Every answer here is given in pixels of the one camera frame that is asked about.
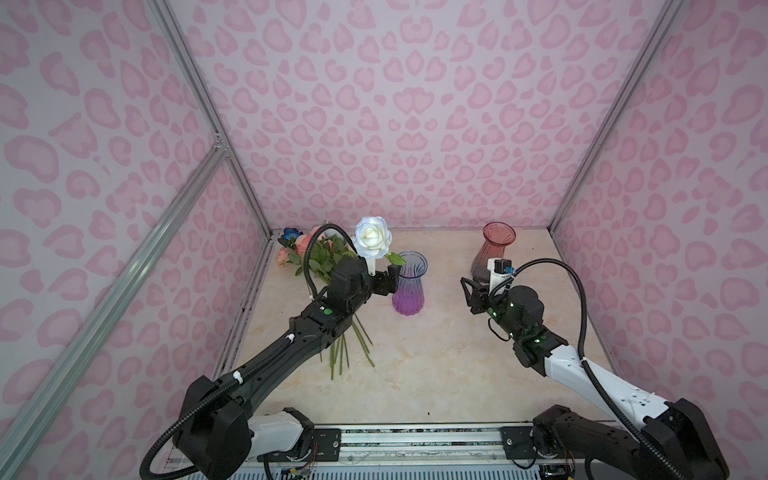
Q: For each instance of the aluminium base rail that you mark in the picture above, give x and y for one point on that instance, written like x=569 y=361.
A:
x=434 y=451

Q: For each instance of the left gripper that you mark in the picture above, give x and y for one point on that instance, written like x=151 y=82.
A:
x=384 y=287

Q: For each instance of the dark blue rose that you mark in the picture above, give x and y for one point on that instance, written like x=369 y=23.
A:
x=291 y=235

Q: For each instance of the red grey glass vase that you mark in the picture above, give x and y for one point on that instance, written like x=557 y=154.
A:
x=497 y=236

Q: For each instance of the white blue rose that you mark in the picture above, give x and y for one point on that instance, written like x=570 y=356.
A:
x=372 y=242

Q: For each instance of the right aluminium frame post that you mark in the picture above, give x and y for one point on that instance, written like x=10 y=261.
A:
x=649 y=51

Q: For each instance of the pink rose bunch on table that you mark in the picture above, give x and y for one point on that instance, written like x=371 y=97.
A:
x=328 y=250

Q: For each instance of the left aluminium frame bar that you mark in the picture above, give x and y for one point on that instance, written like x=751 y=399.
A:
x=38 y=414

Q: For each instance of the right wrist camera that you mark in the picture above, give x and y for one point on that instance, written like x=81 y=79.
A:
x=499 y=269

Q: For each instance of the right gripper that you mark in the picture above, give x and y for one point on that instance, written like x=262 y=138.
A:
x=479 y=296

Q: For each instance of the left corner aluminium post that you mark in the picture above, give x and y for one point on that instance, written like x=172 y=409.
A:
x=168 y=23

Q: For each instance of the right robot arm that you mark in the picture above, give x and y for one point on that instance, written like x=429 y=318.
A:
x=654 y=438

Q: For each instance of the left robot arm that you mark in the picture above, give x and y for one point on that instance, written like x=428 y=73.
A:
x=218 y=429

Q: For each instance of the purple blue glass vase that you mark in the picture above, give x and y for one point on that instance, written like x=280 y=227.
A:
x=409 y=299

